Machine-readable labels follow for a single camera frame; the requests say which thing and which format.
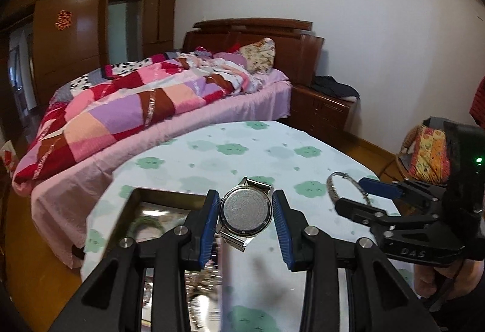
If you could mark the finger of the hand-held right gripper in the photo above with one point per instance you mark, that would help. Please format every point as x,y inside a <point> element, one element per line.
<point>379,186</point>
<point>363,211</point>

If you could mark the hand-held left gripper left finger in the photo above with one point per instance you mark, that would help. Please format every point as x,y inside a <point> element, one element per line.
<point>209,229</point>

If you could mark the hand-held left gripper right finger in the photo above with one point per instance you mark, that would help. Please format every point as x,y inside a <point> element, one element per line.
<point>283,233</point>

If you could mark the silver metal band watch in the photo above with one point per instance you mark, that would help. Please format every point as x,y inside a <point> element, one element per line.
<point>240,209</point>

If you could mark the silver bangle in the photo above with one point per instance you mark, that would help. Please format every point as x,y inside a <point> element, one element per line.
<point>331,188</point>

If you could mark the pink tin box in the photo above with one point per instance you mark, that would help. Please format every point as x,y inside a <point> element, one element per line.
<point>159,203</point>

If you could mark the person's right hand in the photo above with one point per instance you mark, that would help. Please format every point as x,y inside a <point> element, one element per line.
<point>424,279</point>

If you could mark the wicker chair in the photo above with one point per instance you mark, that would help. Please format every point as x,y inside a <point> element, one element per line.
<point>401,161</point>

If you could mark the colourful floral cushion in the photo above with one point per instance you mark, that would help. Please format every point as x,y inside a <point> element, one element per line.
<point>430,154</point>

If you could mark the wooden nightstand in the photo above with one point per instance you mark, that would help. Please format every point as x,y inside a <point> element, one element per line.
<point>322,112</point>

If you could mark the dark clothes pile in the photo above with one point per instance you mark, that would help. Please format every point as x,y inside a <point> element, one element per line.
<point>335,86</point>

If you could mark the bed with patchwork quilt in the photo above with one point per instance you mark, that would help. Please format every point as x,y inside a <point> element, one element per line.
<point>75,199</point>

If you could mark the patchwork quilt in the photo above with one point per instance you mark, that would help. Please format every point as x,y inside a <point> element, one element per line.
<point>125,104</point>

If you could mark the wooden bed headboard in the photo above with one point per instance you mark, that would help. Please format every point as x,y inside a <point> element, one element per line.
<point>288,48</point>

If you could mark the floral pillow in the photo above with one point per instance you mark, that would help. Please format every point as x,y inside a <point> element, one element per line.
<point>259,55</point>

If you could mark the red gift bag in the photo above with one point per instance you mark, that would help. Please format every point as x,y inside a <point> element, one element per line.
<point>8,159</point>

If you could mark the brown wooden wardrobe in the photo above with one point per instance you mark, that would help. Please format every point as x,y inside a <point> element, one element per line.
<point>75,51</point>

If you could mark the red paper decoration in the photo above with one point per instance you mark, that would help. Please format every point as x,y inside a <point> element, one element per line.
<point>63,20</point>

